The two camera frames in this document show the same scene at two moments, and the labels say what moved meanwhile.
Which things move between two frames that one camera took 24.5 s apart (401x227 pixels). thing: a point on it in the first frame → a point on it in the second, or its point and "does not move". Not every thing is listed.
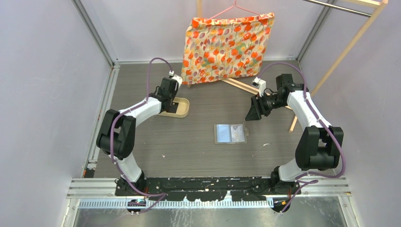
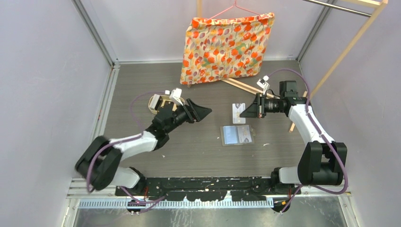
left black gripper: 173,94 → 197,112
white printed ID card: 237,134 → 244,134
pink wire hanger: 234,4 does not move
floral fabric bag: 225,47 does not move
